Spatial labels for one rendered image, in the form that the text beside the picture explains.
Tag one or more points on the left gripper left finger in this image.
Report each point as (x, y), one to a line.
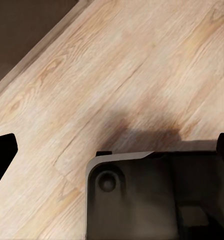
(8, 150)

